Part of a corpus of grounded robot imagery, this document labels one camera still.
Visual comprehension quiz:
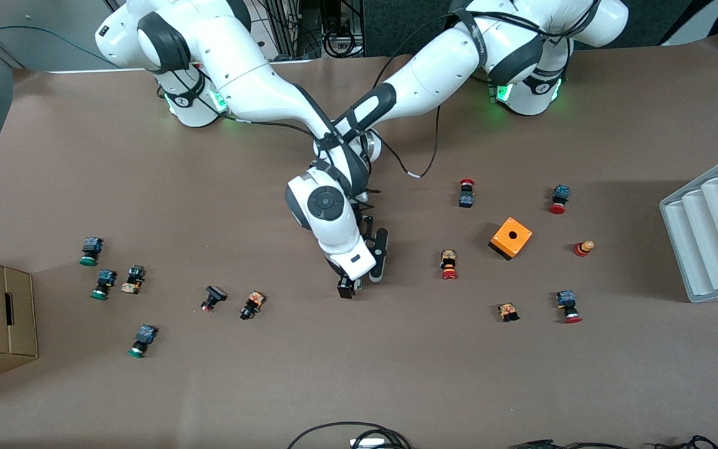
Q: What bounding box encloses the black looped hub cable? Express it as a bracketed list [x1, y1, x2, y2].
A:
[287, 422, 411, 449]

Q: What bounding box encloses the green pushbutton blue contact block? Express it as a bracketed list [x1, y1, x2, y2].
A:
[90, 269, 118, 301]
[80, 237, 104, 267]
[128, 324, 159, 359]

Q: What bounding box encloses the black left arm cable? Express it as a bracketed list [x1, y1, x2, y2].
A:
[371, 16, 442, 180]

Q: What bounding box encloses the aluminium frame rack with cables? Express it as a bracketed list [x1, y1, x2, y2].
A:
[259, 0, 366, 60]

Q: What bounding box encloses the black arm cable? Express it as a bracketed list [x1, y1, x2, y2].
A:
[371, 16, 442, 180]
[166, 59, 335, 147]

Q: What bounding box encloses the black switch orange contact block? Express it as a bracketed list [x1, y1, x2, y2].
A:
[120, 265, 146, 295]

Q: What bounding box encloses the grey ribbed tray rack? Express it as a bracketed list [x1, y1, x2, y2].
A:
[659, 148, 718, 304]

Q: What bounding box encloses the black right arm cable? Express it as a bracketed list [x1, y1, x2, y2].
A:
[166, 59, 335, 147]

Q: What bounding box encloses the black selector switch red tip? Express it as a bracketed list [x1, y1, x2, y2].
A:
[201, 285, 228, 313]

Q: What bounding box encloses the orange button enclosure box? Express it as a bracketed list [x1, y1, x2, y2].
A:
[489, 216, 534, 261]

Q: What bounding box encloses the black pushbutton orange contact block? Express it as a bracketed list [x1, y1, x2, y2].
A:
[239, 291, 266, 321]

